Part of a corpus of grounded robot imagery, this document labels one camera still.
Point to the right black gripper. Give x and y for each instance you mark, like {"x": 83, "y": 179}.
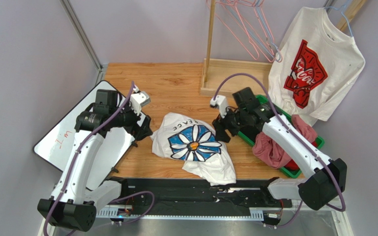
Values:
{"x": 223, "y": 124}

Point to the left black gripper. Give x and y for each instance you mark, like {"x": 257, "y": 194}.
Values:
{"x": 140, "y": 132}

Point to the white flower print t-shirt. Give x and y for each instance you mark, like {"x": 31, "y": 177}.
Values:
{"x": 194, "y": 142}

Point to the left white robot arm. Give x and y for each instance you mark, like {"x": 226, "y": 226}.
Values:
{"x": 69, "y": 205}

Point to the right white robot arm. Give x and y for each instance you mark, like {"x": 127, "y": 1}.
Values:
{"x": 324, "y": 177}

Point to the pink crumpled shirt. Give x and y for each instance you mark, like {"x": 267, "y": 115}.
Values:
{"x": 268, "y": 151}

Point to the white t-shirt red print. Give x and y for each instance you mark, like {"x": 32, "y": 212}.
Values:
{"x": 320, "y": 65}

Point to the blue hanger holding shirt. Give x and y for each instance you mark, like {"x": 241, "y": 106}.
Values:
{"x": 344, "y": 23}

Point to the black garment in bin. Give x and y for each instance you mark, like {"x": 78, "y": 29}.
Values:
{"x": 251, "y": 132}

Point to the red garment in bin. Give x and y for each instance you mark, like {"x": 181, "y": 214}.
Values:
{"x": 292, "y": 166}

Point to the green plastic bin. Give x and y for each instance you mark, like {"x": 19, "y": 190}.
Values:
{"x": 291, "y": 174}

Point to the whiteboard with red writing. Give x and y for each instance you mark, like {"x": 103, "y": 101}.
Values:
{"x": 57, "y": 145}

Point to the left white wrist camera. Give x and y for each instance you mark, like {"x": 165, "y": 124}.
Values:
{"x": 138, "y": 100}

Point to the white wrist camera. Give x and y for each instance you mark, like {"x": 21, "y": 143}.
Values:
{"x": 220, "y": 103}
{"x": 138, "y": 100}

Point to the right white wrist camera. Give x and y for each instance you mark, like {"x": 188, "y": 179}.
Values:
{"x": 220, "y": 103}

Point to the aluminium corner frame post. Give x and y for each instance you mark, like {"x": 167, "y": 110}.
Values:
{"x": 72, "y": 15}

